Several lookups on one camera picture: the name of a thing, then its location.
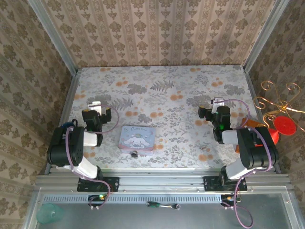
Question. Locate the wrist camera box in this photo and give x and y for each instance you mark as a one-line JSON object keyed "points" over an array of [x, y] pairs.
{"points": [[218, 102], [94, 105]]}

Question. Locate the aluminium corner post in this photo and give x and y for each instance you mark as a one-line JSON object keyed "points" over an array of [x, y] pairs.
{"points": [[264, 35], [56, 38]]}

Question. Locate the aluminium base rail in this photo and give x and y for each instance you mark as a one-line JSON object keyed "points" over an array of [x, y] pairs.
{"points": [[162, 181]]}

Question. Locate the red plastic goblet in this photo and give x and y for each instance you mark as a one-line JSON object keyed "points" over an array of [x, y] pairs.
{"points": [[285, 126]]}

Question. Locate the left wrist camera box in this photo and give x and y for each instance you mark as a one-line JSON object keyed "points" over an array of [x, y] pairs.
{"points": [[94, 105]]}

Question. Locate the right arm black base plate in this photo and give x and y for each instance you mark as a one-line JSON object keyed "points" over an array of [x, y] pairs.
{"points": [[210, 183]]}

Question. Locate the small black padlock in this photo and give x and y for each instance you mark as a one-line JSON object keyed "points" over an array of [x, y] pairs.
{"points": [[134, 154]]}

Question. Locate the black power connector block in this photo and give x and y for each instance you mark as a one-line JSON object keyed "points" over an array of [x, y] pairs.
{"points": [[228, 198], [95, 198]]}

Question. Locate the small silver key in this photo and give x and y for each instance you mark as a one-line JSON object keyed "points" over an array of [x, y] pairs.
{"points": [[203, 148]]}

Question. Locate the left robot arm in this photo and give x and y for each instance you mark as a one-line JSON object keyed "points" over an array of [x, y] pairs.
{"points": [[62, 148]]}

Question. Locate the dark blue round object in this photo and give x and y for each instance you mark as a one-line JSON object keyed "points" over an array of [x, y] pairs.
{"points": [[66, 124]]}

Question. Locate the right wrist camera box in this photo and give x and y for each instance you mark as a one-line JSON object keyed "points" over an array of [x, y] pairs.
{"points": [[218, 102]]}

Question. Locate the aluminium table side rail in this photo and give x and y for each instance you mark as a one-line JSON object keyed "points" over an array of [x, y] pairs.
{"points": [[254, 89], [66, 107]]}

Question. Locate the translucent green cup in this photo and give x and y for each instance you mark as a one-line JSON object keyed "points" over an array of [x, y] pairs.
{"points": [[49, 214]]}

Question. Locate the grey metal tray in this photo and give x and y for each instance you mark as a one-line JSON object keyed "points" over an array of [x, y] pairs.
{"points": [[190, 217]]}

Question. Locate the orange wooden block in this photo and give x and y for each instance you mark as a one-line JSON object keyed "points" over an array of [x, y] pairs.
{"points": [[252, 123]]}

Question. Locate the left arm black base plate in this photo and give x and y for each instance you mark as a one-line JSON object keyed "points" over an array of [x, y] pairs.
{"points": [[110, 184]]}

